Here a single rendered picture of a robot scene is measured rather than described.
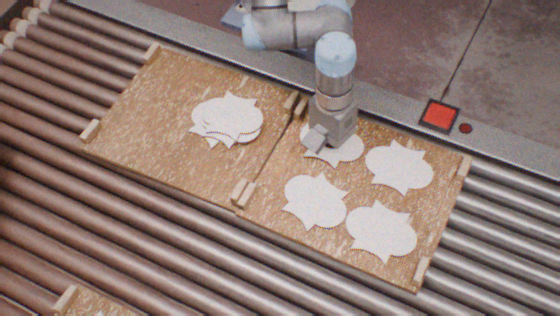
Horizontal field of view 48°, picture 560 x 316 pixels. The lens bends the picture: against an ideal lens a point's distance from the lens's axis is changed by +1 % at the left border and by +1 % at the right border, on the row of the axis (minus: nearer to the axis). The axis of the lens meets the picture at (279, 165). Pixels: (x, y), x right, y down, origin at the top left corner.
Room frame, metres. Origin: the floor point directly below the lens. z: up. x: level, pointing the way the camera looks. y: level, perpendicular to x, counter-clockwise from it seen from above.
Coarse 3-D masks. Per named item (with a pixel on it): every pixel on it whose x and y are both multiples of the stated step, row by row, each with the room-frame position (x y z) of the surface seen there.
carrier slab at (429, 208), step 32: (288, 128) 0.87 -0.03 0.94; (384, 128) 0.85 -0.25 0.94; (288, 160) 0.78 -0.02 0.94; (320, 160) 0.78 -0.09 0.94; (448, 160) 0.75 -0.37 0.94; (256, 192) 0.71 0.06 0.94; (352, 192) 0.69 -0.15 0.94; (384, 192) 0.68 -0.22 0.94; (416, 192) 0.67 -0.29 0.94; (448, 192) 0.67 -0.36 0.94; (256, 224) 0.63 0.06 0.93; (288, 224) 0.62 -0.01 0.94; (416, 224) 0.60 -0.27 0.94; (352, 256) 0.54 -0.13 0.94; (416, 256) 0.53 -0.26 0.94; (416, 288) 0.46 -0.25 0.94
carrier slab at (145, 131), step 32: (160, 64) 1.10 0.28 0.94; (192, 64) 1.10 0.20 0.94; (128, 96) 1.01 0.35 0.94; (160, 96) 1.00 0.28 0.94; (192, 96) 0.99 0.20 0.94; (256, 96) 0.97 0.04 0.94; (288, 96) 0.97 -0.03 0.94; (128, 128) 0.91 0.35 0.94; (160, 128) 0.90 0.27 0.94; (128, 160) 0.82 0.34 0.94; (160, 160) 0.81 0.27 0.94; (192, 160) 0.80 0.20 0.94; (224, 160) 0.80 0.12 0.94; (256, 160) 0.79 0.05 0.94; (192, 192) 0.72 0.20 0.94; (224, 192) 0.71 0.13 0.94
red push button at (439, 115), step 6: (432, 108) 0.90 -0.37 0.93; (438, 108) 0.90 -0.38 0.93; (444, 108) 0.90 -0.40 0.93; (426, 114) 0.89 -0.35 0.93; (432, 114) 0.88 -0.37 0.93; (438, 114) 0.88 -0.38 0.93; (444, 114) 0.88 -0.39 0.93; (450, 114) 0.88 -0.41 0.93; (426, 120) 0.87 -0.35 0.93; (432, 120) 0.87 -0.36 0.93; (438, 120) 0.87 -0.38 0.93; (444, 120) 0.86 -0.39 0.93; (450, 120) 0.86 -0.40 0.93; (444, 126) 0.85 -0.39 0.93
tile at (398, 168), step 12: (396, 144) 0.80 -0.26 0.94; (372, 156) 0.77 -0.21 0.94; (384, 156) 0.77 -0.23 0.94; (396, 156) 0.76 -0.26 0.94; (408, 156) 0.76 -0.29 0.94; (420, 156) 0.76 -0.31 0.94; (372, 168) 0.74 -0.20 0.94; (384, 168) 0.74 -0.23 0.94; (396, 168) 0.73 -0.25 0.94; (408, 168) 0.73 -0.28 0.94; (420, 168) 0.73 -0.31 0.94; (372, 180) 0.71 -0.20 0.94; (384, 180) 0.71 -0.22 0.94; (396, 180) 0.70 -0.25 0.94; (408, 180) 0.70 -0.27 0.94; (420, 180) 0.70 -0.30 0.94
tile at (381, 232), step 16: (368, 208) 0.64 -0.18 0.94; (384, 208) 0.64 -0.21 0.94; (352, 224) 0.60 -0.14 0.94; (368, 224) 0.60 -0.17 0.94; (384, 224) 0.60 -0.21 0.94; (400, 224) 0.60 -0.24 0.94; (368, 240) 0.57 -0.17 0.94; (384, 240) 0.56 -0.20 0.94; (400, 240) 0.56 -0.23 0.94; (416, 240) 0.56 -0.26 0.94; (384, 256) 0.53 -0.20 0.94; (400, 256) 0.53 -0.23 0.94
